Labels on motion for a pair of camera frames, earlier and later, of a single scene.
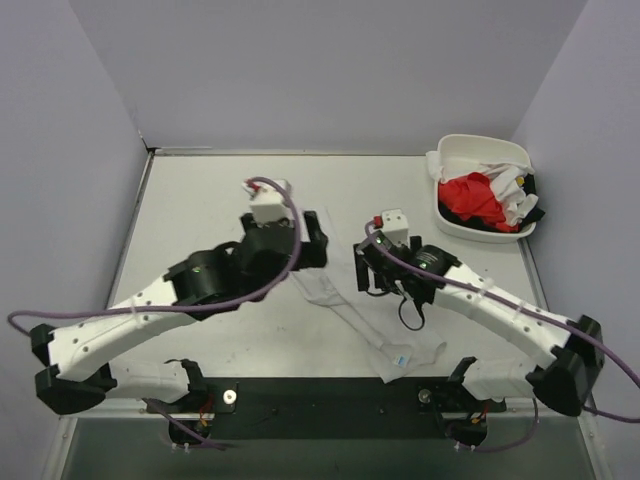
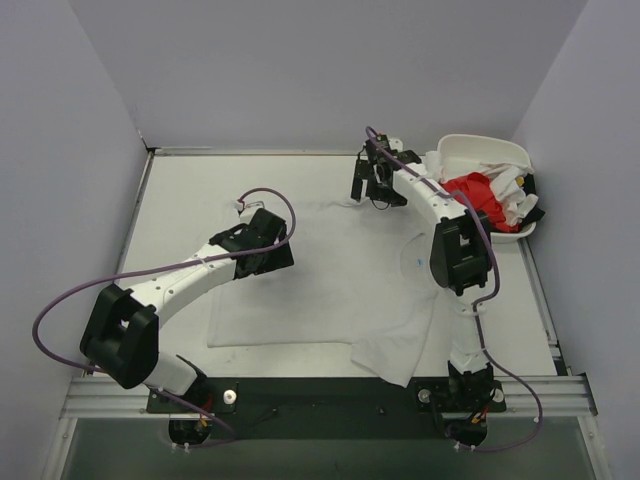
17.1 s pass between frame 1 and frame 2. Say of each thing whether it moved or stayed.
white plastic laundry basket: stayed
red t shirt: stayed
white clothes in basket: stayed
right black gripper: moved
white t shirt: moved
